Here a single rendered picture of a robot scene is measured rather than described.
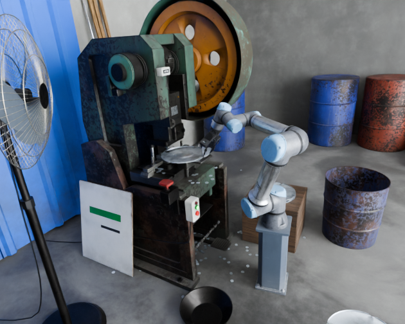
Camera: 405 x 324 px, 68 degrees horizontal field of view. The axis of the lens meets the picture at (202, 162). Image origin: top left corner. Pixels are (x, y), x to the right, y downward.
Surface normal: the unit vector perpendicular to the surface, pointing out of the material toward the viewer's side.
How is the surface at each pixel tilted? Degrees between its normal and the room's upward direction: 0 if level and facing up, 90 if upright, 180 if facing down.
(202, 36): 90
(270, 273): 90
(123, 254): 78
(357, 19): 90
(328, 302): 0
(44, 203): 90
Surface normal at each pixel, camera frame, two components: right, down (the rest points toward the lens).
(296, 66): -0.51, 0.37
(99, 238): -0.49, 0.17
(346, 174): -0.09, 0.36
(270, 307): -0.06, -0.92
